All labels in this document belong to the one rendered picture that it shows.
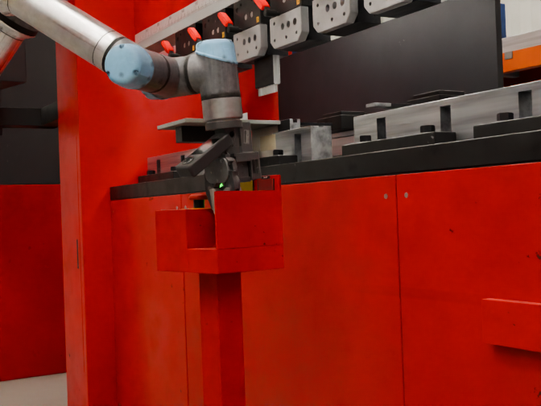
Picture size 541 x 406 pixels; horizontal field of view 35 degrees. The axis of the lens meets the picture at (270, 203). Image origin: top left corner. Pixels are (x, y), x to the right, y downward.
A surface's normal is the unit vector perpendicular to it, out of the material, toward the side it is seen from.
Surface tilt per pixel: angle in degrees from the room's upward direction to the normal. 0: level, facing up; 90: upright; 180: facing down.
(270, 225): 90
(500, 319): 90
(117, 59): 90
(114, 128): 90
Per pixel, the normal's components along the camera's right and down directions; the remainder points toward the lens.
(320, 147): 0.49, -0.03
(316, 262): -0.87, 0.03
